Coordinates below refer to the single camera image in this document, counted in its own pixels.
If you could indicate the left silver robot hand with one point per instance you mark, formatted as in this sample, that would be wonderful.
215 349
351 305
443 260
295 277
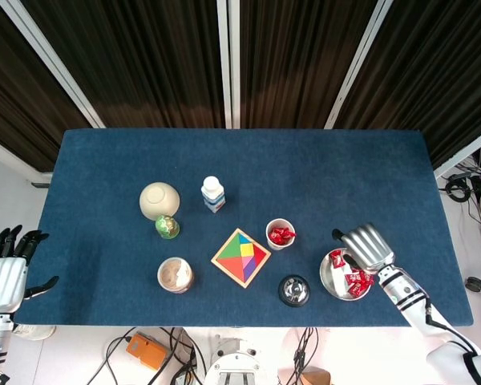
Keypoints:
2 282

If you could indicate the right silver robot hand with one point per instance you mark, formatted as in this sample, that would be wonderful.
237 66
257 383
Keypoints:
366 248

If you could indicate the red candy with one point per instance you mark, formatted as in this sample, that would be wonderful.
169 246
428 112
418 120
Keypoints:
336 257
275 235
354 276
287 234
359 287

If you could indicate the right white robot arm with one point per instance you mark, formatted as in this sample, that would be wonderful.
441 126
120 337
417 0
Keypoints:
402 286

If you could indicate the white paper cup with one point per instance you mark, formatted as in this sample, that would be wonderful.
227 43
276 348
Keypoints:
269 244

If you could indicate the patterned ceramic cup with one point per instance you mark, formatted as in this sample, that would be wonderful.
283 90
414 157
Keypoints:
175 274

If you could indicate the round steel plate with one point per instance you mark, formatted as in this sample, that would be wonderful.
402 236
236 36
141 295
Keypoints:
327 277

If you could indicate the white round object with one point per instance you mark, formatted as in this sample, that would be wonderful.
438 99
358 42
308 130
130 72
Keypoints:
36 332

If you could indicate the blue table cloth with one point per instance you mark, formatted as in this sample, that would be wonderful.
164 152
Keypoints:
344 180

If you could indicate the wooden tangram tray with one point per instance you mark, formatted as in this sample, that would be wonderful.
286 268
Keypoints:
264 260

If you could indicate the black partition foot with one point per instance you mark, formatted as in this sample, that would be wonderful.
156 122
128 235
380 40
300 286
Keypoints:
40 185

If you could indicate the red tangram triangle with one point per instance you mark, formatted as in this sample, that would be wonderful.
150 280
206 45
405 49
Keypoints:
259 254

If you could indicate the black floor device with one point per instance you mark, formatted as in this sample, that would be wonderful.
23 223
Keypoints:
479 283

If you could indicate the purple tangram parallelogram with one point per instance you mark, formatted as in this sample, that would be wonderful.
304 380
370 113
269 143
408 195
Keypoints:
250 269

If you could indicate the yellow tangram square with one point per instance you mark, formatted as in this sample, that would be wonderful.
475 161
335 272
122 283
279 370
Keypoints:
247 250

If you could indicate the pink small tangram triangle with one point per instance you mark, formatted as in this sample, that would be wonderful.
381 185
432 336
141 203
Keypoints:
247 260

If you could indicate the blue small tangram triangle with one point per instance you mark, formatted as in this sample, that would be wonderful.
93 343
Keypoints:
243 240

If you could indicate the orange large tangram triangle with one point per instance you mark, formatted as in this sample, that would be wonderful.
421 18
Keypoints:
236 265

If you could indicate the green large tangram triangle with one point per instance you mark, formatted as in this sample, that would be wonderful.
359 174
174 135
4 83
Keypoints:
233 252

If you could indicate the brown wooden object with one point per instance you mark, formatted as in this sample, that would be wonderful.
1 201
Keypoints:
314 379

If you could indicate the orange box device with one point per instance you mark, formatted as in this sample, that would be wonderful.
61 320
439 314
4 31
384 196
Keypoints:
146 351

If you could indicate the white milk bottle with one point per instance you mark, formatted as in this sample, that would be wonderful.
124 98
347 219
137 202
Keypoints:
213 194

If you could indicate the green glass ball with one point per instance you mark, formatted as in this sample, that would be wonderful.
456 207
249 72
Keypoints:
167 227

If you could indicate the beige upturned bowl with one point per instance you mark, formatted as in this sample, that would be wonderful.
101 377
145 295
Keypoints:
159 200

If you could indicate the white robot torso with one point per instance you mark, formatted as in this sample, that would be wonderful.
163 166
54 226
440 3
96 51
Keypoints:
232 367

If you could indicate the dark brown curtain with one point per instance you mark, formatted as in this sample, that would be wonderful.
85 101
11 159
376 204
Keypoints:
296 60
16 100
445 80
144 60

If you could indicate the white partition frame post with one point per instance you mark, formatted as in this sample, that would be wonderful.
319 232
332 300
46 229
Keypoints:
50 60
235 60
360 60
465 154
223 60

